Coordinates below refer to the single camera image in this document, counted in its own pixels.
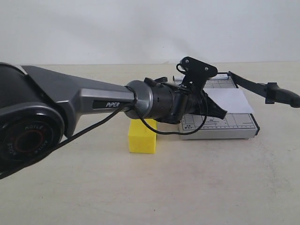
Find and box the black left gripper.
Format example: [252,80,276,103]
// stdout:
[186,88,227,120]

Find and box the white paper sheet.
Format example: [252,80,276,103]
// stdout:
[204,88,254,114]

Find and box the yellow cube block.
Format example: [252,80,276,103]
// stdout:
[127,120,157,154]

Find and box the black cutter blade arm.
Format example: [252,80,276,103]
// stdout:
[228,71,300,108]

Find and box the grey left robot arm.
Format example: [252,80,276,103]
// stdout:
[0,63,227,179]

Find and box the grey paper cutter base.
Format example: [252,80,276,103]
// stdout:
[181,74,260,140]

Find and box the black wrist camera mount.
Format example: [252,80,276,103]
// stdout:
[176,56,218,89]

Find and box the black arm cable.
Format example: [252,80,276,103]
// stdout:
[0,81,209,180]

